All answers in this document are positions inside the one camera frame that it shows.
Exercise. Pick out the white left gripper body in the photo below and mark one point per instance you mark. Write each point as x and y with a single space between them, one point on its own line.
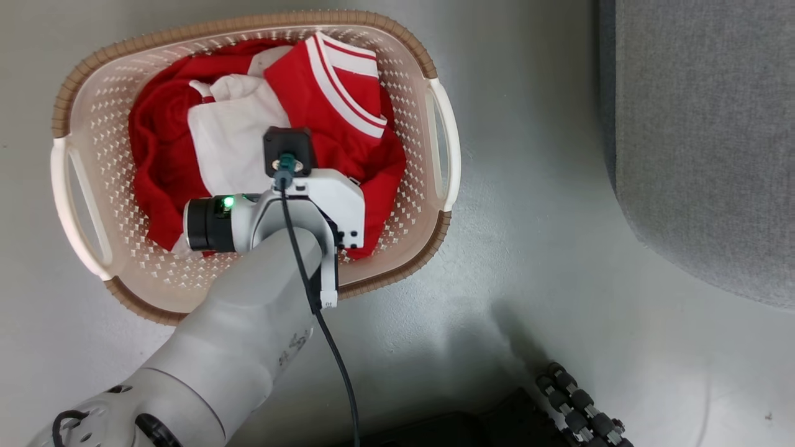
341 198

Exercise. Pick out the red and white garment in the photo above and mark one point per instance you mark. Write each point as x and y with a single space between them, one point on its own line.
161 155

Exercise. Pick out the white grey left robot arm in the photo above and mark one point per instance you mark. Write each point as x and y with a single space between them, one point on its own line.
248 323

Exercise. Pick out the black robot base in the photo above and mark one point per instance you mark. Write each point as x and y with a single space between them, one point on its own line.
484 425

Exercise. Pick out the cream perforated plastic laundry basket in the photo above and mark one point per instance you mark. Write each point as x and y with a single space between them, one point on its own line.
112 124

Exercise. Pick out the black roller omni wheel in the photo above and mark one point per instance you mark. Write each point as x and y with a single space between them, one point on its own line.
581 403

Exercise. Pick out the grey fabric sofa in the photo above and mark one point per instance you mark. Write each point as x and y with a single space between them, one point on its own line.
702 124

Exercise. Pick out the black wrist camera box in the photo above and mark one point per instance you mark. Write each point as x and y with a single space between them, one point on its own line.
289 143

